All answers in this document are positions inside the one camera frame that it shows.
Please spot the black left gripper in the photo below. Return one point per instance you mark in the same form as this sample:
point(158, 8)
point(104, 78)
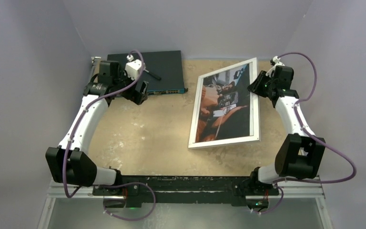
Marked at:
point(136, 96)

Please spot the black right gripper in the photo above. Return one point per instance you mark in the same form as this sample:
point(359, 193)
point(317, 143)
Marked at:
point(255, 88)

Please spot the large printed photo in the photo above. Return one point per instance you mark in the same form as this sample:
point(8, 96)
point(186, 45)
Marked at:
point(225, 105)

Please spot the white wooden picture frame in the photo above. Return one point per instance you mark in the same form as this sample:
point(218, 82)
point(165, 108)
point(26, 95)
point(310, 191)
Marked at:
point(256, 114)

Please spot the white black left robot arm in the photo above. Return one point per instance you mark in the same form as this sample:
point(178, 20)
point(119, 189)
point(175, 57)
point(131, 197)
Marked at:
point(68, 161)

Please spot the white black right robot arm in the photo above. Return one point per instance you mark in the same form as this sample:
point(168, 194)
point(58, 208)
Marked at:
point(300, 155)

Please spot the black hammer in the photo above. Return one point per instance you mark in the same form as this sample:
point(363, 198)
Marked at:
point(153, 75)

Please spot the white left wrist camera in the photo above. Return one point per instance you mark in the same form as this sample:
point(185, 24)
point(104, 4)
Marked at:
point(134, 67)

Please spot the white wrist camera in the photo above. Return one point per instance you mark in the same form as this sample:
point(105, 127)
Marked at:
point(134, 67)
point(274, 62)

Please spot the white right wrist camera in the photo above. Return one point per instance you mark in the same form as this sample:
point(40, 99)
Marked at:
point(274, 62)

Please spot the dark network switch box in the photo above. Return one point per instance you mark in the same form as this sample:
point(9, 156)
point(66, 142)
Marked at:
point(167, 65)

